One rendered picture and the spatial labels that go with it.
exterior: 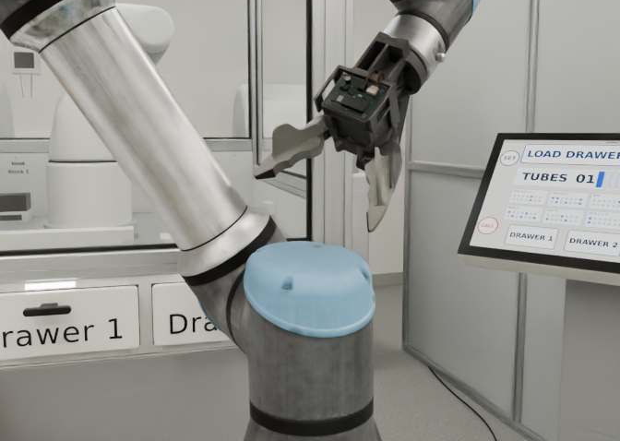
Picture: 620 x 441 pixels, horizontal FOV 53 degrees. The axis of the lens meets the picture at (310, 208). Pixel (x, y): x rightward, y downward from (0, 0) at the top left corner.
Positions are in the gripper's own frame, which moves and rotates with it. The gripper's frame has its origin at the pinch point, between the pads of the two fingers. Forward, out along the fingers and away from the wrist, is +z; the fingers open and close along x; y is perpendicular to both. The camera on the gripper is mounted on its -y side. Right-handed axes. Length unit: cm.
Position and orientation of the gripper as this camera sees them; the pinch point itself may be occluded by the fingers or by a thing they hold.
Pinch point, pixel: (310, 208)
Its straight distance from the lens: 67.9
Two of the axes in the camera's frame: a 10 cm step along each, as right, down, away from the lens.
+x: 8.2, 3.9, -4.2
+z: -5.4, 7.8, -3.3
